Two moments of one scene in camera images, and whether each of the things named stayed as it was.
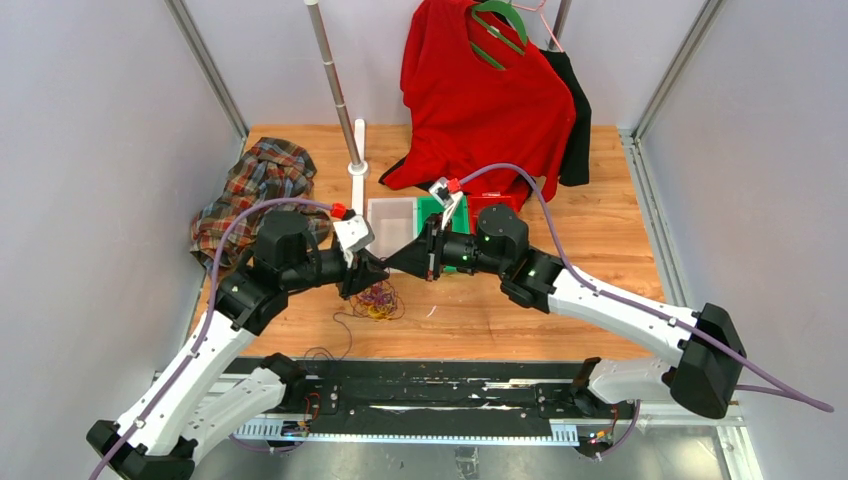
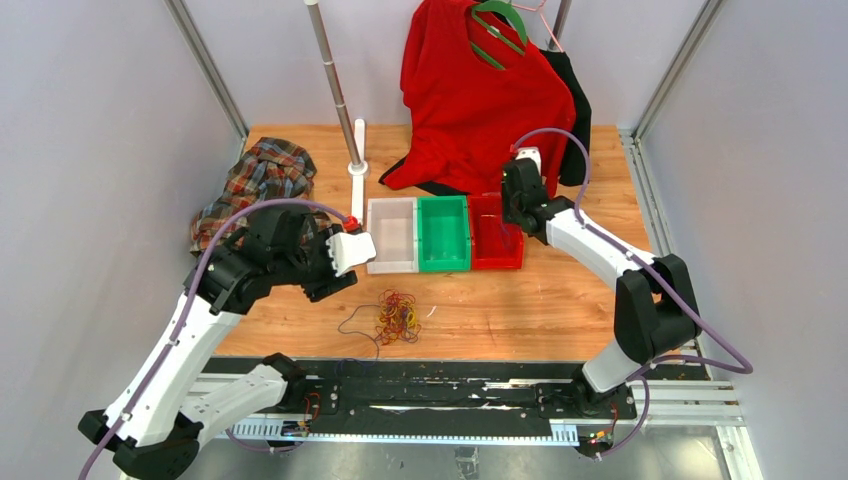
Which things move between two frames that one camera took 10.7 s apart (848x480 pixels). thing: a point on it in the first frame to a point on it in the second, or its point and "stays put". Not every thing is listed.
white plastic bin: x=394 y=223 stays put
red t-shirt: x=483 y=129 stays put
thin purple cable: x=317 y=347 to x=359 y=332
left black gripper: x=365 y=270 to x=330 y=282
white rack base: x=359 y=171 stays put
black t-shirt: x=576 y=167 stays put
